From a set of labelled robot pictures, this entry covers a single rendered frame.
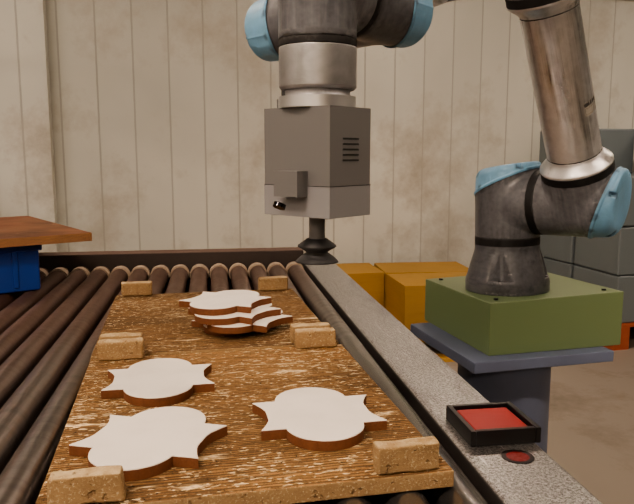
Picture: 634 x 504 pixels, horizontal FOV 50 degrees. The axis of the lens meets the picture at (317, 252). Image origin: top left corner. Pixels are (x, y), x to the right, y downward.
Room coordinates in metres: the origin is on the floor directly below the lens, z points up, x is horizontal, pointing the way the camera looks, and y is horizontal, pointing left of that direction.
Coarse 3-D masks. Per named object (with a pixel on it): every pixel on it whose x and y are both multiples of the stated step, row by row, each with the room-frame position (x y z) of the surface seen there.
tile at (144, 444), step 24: (168, 408) 0.68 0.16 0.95; (192, 408) 0.68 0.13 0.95; (120, 432) 0.62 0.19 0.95; (144, 432) 0.62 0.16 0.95; (168, 432) 0.62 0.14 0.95; (192, 432) 0.62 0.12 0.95; (216, 432) 0.63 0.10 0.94; (96, 456) 0.57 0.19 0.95; (120, 456) 0.57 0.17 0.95; (144, 456) 0.57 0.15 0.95; (168, 456) 0.57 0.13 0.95; (192, 456) 0.57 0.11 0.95
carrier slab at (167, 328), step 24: (120, 312) 1.16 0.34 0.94; (144, 312) 1.16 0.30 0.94; (168, 312) 1.16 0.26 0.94; (288, 312) 1.16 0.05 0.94; (312, 312) 1.16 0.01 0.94; (144, 336) 1.00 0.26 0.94; (168, 336) 1.00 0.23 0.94; (192, 336) 1.00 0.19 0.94; (216, 336) 1.00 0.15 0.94; (240, 336) 1.00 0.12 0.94; (264, 336) 1.00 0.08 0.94; (288, 336) 1.00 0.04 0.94
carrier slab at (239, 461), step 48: (96, 384) 0.79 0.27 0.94; (240, 384) 0.79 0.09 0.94; (288, 384) 0.79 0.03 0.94; (336, 384) 0.79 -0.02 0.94; (96, 432) 0.65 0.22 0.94; (240, 432) 0.65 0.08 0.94; (384, 432) 0.65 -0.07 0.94; (144, 480) 0.55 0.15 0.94; (192, 480) 0.55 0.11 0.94; (240, 480) 0.55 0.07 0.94; (288, 480) 0.55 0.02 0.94; (336, 480) 0.55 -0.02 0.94; (384, 480) 0.55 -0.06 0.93; (432, 480) 0.56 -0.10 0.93
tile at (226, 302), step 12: (180, 300) 1.06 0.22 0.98; (192, 300) 1.06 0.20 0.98; (204, 300) 1.06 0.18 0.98; (216, 300) 1.06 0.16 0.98; (228, 300) 1.06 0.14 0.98; (240, 300) 1.06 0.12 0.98; (252, 300) 1.06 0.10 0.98; (264, 300) 1.07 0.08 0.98; (192, 312) 1.02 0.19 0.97; (204, 312) 1.00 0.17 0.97; (216, 312) 1.00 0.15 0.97; (228, 312) 1.01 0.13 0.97; (240, 312) 1.02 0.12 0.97
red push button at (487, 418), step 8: (488, 408) 0.73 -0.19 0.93; (496, 408) 0.73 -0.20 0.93; (504, 408) 0.73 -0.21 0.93; (464, 416) 0.71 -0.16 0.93; (472, 416) 0.71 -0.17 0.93; (480, 416) 0.71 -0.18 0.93; (488, 416) 0.71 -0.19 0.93; (496, 416) 0.71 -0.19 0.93; (504, 416) 0.71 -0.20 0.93; (512, 416) 0.71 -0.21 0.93; (472, 424) 0.68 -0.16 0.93; (480, 424) 0.68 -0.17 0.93; (488, 424) 0.68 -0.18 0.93; (496, 424) 0.68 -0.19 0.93; (504, 424) 0.68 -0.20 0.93; (512, 424) 0.68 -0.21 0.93; (520, 424) 0.68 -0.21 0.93
